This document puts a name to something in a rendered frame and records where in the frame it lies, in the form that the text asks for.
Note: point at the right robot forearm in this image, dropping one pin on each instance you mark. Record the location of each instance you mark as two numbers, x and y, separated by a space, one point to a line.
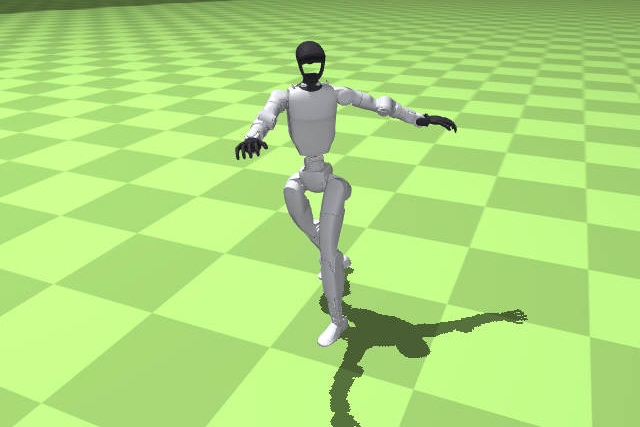
258 130

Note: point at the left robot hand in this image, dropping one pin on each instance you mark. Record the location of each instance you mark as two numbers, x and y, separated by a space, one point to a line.
436 120

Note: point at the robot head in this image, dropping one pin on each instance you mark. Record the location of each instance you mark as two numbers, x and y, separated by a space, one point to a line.
310 52

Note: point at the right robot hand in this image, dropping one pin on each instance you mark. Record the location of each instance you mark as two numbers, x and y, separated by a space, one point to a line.
250 145

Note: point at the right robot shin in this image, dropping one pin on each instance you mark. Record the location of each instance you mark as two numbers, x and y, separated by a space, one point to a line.
315 241

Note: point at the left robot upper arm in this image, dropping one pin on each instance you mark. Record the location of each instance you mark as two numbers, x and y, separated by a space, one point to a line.
382 105

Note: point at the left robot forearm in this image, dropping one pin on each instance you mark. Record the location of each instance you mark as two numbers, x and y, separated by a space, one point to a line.
405 114

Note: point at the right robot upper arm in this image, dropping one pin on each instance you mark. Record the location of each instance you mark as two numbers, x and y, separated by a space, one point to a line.
276 104

